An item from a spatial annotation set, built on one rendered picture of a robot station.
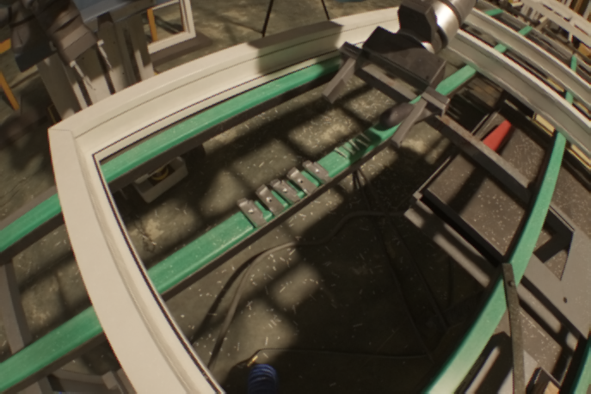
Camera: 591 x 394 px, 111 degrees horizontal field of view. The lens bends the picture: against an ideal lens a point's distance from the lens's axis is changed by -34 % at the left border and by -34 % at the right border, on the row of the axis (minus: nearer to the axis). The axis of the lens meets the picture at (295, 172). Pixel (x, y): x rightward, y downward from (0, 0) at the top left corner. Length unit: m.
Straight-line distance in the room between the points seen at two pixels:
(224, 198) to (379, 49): 1.16
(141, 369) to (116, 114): 0.40
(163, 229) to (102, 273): 1.14
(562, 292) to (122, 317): 0.64
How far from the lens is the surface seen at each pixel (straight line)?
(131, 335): 0.32
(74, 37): 0.61
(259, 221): 0.40
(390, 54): 0.49
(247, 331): 1.24
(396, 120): 0.56
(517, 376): 0.48
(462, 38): 1.00
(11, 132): 2.67
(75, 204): 0.42
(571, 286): 0.64
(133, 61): 1.45
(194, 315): 1.29
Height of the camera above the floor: 1.22
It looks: 50 degrees down
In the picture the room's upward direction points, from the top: 6 degrees clockwise
